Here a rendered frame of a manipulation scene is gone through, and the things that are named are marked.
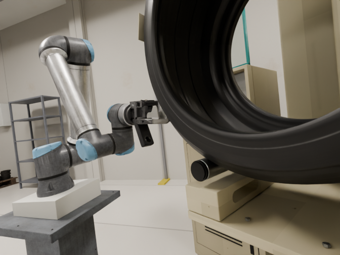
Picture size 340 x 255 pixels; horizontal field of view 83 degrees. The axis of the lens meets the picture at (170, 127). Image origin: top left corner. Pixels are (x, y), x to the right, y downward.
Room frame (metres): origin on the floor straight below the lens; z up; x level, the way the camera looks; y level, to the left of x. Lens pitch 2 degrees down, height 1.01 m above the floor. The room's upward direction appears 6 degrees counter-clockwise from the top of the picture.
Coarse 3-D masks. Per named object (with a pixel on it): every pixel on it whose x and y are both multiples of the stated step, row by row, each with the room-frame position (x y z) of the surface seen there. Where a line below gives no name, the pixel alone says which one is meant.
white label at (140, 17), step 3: (138, 15) 0.47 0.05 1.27; (141, 15) 0.47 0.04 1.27; (138, 18) 0.47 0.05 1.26; (141, 18) 0.48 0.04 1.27; (138, 21) 0.47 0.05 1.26; (141, 21) 0.48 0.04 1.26; (138, 24) 0.47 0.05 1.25; (141, 24) 0.48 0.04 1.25; (138, 27) 0.47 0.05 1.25; (141, 27) 0.48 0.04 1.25; (138, 30) 0.47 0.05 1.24; (141, 30) 0.48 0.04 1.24; (138, 33) 0.48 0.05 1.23; (141, 33) 0.48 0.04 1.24; (138, 36) 0.48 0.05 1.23; (141, 36) 0.49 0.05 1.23; (138, 39) 0.48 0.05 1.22; (141, 39) 0.49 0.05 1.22
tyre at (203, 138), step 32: (160, 0) 0.42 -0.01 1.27; (192, 0) 0.55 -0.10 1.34; (224, 0) 0.58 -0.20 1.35; (160, 32) 0.44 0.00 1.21; (192, 32) 0.59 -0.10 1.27; (224, 32) 0.60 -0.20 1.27; (160, 64) 0.43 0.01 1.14; (192, 64) 0.61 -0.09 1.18; (224, 64) 0.61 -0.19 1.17; (160, 96) 0.43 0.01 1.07; (192, 96) 0.57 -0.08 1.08; (224, 96) 0.62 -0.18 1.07; (192, 128) 0.36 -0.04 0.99; (224, 128) 0.33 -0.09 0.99; (256, 128) 0.54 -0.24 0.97; (288, 128) 0.25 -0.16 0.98; (320, 128) 0.21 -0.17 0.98; (224, 160) 0.33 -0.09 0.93; (256, 160) 0.28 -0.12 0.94; (288, 160) 0.25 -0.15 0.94; (320, 160) 0.22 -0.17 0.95
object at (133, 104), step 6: (132, 102) 0.73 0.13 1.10; (138, 102) 0.68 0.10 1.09; (144, 102) 0.65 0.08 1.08; (150, 102) 0.67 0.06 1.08; (156, 102) 0.68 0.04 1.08; (132, 108) 0.73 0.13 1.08; (138, 108) 0.68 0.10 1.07; (144, 108) 0.66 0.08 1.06; (150, 108) 0.68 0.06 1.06; (126, 114) 0.73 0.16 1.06; (132, 114) 0.74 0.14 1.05; (138, 114) 0.68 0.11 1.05; (144, 114) 0.66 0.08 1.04; (132, 120) 0.74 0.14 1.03
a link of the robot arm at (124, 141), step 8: (112, 128) 0.82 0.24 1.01; (120, 128) 0.81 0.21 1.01; (128, 128) 0.82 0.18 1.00; (112, 136) 0.79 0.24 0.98; (120, 136) 0.81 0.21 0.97; (128, 136) 0.82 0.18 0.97; (120, 144) 0.80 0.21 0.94; (128, 144) 0.83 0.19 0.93; (120, 152) 0.82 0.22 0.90; (128, 152) 0.83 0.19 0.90
